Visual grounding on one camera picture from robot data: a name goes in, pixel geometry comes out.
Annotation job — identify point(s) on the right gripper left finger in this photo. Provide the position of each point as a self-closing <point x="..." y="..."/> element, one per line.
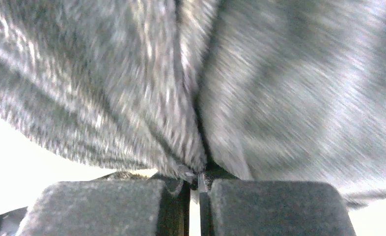
<point x="154" y="207"/>

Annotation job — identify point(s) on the black pillowcase with beige flowers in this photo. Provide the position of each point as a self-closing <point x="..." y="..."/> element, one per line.
<point x="266" y="89"/>

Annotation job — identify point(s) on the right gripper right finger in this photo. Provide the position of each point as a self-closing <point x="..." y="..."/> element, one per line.
<point x="232" y="207"/>

